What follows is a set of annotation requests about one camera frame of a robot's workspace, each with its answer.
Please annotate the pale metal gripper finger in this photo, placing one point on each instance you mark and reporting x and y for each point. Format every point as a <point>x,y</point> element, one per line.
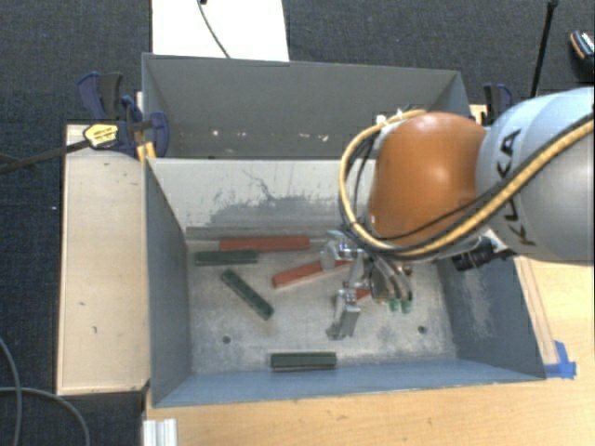
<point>331,253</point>
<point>345,318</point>

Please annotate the red-brown flat block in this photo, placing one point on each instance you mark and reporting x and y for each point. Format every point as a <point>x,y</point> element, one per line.
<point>363,294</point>
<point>300,274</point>
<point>265,244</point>

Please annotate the grey metal bin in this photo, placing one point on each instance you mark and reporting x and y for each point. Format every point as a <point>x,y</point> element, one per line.
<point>297,323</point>

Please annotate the dark green flat block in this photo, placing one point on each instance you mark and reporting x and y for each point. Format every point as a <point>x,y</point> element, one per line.
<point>226,258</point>
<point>246,294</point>
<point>303,361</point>

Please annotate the pale wood flat board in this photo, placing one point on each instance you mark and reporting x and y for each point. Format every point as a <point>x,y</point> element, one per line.
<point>102,267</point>

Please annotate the black cylinder on white bracket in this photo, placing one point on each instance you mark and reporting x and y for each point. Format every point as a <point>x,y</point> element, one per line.
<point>474,254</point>

